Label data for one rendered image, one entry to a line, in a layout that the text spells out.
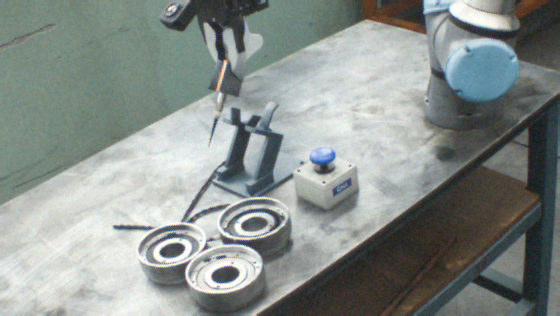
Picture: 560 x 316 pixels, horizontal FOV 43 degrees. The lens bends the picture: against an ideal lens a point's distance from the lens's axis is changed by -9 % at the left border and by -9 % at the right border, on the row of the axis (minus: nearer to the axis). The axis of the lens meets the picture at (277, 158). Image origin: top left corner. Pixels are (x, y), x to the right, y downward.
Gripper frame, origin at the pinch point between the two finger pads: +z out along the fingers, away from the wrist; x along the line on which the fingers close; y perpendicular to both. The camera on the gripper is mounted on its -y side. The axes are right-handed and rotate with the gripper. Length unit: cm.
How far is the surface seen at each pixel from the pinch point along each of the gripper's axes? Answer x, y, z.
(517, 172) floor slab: 27, 133, 100
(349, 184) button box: -17.0, 5.6, 17.8
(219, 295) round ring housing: -22.2, -24.7, 16.2
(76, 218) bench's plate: 17.4, -25.4, 20.0
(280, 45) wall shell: 141, 130, 74
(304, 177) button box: -12.4, 0.8, 15.5
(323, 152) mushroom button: -13.7, 4.2, 12.4
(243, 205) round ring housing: -8.6, -8.5, 16.6
